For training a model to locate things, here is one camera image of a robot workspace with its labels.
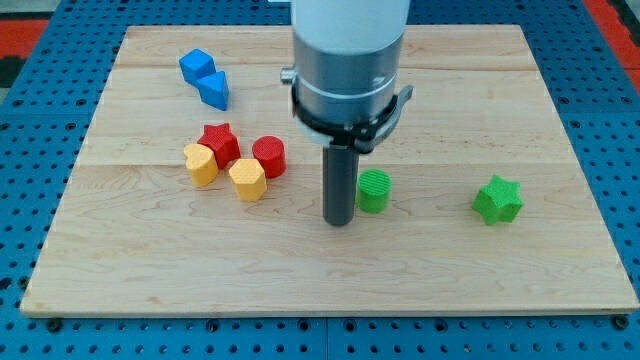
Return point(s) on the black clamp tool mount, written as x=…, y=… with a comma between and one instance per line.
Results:
x=360, y=137

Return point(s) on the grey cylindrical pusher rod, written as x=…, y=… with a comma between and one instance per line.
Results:
x=339, y=177

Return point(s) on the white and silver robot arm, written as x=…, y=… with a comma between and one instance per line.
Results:
x=343, y=86

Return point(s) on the red star block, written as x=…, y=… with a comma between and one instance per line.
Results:
x=223, y=142

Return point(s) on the green star block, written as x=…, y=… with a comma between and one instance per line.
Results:
x=498, y=201

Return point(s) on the green cylinder block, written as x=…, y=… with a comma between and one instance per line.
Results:
x=373, y=190

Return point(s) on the red cylinder block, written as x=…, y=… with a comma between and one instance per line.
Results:
x=269, y=151

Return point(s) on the yellow hexagon block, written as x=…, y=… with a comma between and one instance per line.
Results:
x=249, y=179

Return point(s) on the yellow heart block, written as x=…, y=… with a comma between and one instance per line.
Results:
x=201, y=164

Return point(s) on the blue triangle block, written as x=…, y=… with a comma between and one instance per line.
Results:
x=213, y=90

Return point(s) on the light wooden board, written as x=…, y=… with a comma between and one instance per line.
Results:
x=134, y=238

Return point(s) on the blue cube block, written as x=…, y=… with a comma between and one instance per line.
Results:
x=195, y=65

